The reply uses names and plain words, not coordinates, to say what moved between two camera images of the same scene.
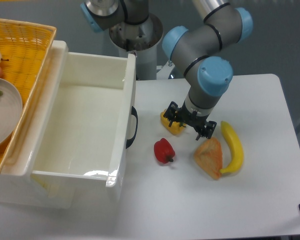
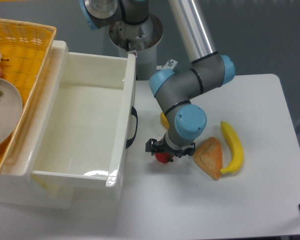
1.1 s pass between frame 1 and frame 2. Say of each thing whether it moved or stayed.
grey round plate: stayed
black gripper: moved
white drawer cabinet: stayed
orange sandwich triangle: stayed
